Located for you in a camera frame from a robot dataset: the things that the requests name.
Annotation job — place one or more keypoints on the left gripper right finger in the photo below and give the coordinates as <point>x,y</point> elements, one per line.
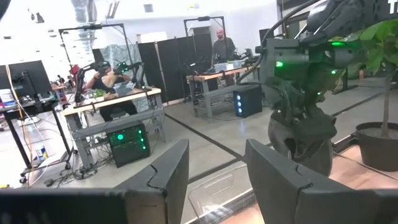
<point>280,193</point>

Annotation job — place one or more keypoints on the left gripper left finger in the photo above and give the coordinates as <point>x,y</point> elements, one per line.
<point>168,186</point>

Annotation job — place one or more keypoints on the dark grey baseball cap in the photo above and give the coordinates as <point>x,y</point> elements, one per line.
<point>311,130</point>

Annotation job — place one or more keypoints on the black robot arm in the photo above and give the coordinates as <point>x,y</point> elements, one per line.
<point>136,71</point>
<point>80,81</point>

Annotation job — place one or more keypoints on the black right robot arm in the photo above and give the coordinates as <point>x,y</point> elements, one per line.
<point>342,15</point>

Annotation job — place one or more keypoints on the black computer monitor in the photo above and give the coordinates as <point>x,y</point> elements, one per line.
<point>28,81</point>
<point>265,35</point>

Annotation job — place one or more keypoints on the clear plastic bin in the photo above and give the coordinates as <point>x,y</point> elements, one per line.
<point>217,186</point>

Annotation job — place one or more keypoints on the black computer green lights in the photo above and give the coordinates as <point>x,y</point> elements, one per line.
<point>127,149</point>

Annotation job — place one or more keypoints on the black computer blue lights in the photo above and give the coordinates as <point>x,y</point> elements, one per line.
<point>252,102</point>

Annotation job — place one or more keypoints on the clear storage box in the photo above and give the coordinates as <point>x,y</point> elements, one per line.
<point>224,67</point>

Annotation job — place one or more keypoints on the person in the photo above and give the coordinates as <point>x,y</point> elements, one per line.
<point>224,48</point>
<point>99,85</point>

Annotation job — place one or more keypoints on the wooden top workbench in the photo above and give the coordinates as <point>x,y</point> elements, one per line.
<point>140,93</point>
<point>205,76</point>

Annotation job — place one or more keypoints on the green leafy plant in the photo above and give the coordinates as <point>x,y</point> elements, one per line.
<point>379,34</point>

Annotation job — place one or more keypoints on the black plant pot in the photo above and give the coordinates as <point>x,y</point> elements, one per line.
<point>379,149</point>

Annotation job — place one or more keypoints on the black folding partition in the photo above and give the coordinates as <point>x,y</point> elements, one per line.
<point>174,68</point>

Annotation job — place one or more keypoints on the black rolling stand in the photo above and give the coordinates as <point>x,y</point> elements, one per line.
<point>37,107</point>

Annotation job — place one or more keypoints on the black overhead frame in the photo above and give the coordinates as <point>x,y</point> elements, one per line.
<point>203,18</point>
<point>90,26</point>

